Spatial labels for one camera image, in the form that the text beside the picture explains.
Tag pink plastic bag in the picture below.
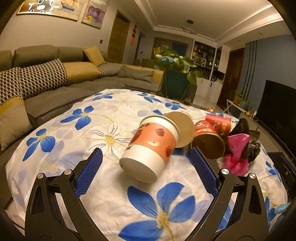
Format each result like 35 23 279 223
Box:
223 133 250 176

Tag black plastic bag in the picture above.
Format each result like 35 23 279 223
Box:
227 118 260 163

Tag red gold paper cup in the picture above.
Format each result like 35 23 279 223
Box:
191 120 225 160

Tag orange white paper cup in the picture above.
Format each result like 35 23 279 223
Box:
119 115 180 183

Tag red snack bag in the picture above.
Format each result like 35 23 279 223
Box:
205 114 231 136

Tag dark grey trash bin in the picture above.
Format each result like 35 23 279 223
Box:
267 152 295 195

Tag floral blue white tablecloth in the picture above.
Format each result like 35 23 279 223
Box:
4 88 290 241

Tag large black television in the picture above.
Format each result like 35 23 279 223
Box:
256 80 295 158

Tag white folding side table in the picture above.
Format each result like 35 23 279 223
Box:
223 100 246 118

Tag grey sectional sofa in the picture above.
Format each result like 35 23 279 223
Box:
0 44 165 153

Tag houndstooth cushion near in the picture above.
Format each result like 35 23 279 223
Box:
1 59 67 105

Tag houndstooth cushion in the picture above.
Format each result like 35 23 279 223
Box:
98 63 121 78
1 59 67 105

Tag dark wooden door right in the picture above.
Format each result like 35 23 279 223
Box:
217 48 245 109

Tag yellow long cushion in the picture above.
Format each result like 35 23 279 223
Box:
63 62 101 86

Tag potted plant teal pot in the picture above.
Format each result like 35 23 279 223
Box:
153 47 197 104

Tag houndstooth cushion far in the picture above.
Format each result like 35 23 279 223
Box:
98 63 121 78

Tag display cabinet with shelves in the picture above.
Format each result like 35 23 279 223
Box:
191 41 230 103

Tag yellow square cushion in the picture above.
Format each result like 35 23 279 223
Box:
83 46 105 67

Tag wooden door left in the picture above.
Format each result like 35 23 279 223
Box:
107 10 130 63

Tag purple landscape painting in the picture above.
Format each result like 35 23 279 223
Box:
81 0 109 29

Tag sailboat painting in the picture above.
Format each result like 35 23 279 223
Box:
17 0 85 21

